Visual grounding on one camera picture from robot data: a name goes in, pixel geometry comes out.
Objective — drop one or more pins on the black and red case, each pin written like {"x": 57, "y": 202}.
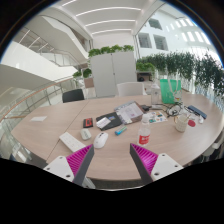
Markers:
{"x": 88, "y": 122}

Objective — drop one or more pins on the white cabinet with plants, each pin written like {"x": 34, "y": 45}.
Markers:
{"x": 111, "y": 71}

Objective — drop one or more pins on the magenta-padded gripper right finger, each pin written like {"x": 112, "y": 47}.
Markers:
{"x": 165, "y": 165}

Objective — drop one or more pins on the green tote bag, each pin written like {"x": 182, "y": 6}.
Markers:
{"x": 168, "y": 91}

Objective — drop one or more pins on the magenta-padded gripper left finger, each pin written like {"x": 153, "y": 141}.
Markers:
{"x": 58, "y": 166}

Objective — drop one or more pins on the blue and green tube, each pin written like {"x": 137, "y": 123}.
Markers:
{"x": 120, "y": 130}

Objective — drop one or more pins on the long white remote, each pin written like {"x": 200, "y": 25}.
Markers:
{"x": 71, "y": 141}

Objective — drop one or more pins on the glass balustrade with wooden rail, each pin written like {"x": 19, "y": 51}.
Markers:
{"x": 30, "y": 106}

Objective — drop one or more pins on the small grey-white mouse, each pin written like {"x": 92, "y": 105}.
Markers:
{"x": 85, "y": 134}

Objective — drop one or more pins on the black notebook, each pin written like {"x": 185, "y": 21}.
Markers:
{"x": 115, "y": 123}

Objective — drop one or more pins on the white paper slip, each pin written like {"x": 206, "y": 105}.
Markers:
{"x": 39, "y": 118}

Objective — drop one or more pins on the green hedge row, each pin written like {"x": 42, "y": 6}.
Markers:
{"x": 190, "y": 68}

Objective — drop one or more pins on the potted green plant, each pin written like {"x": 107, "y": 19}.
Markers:
{"x": 83, "y": 74}

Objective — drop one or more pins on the clear red-label water bottle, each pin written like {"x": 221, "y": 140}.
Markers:
{"x": 144, "y": 136}

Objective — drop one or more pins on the black chair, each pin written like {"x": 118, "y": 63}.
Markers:
{"x": 73, "y": 95}

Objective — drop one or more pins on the dark blue keyboard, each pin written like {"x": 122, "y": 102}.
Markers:
{"x": 197, "y": 112}

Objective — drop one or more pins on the black charger block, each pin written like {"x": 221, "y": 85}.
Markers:
{"x": 145, "y": 107}

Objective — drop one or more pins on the clear plastic tumbler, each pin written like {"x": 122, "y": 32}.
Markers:
{"x": 155, "y": 95}

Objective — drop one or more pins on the colourful sticker sheet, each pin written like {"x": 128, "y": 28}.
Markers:
{"x": 156, "y": 117}

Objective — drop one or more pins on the white printed card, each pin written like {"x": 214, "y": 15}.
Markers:
{"x": 103, "y": 122}

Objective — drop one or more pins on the ceiling light strips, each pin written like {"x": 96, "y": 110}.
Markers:
{"x": 110, "y": 21}

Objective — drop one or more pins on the white computer mouse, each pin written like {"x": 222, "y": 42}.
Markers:
{"x": 100, "y": 140}

